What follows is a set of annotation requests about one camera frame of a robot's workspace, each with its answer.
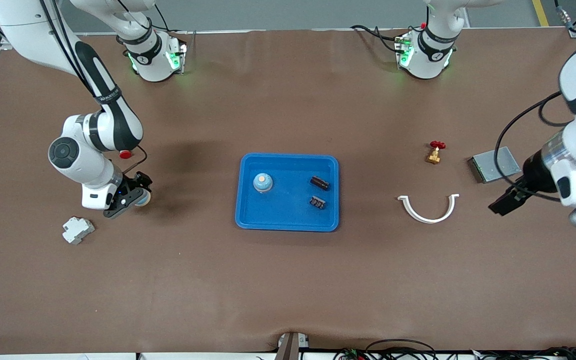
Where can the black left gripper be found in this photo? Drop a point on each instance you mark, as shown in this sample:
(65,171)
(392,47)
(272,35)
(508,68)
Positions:
(536,175)

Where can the black small connector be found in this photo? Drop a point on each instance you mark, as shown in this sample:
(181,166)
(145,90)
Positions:
(318,202)

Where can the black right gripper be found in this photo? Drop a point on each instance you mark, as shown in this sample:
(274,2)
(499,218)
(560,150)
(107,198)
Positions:
(141,180)

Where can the white circuit breaker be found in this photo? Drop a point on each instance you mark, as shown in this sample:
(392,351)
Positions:
(77,230)

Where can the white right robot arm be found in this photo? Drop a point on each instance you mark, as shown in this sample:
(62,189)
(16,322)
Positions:
(85,167)

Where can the metal table edge clamp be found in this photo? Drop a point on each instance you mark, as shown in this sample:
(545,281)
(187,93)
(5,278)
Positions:
(288,346)

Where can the red emergency push button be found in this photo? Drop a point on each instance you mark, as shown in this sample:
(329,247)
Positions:
(126,154)

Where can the blue call bell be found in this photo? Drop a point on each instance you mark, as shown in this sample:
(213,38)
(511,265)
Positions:
(145,201)
(263,182)

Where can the grey metal box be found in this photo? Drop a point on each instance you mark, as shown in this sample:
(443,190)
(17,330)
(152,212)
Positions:
(488,167)

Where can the blue plastic tray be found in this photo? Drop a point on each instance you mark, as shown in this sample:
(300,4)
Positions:
(288,210)

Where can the white curved bracket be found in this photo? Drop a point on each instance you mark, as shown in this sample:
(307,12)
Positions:
(430,220)

